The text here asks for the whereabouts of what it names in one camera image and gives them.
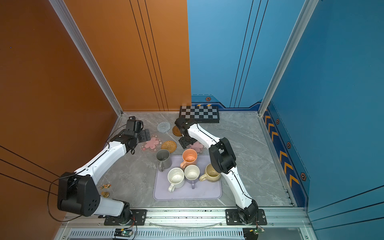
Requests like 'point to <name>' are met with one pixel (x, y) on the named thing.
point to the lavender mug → (192, 173)
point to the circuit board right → (252, 233)
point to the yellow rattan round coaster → (170, 145)
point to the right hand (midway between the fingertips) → (189, 142)
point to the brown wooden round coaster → (176, 131)
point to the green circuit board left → (123, 232)
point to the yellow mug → (211, 174)
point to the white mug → (176, 178)
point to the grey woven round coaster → (163, 127)
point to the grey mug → (163, 157)
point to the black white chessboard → (200, 114)
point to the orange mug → (189, 157)
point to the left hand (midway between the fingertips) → (140, 132)
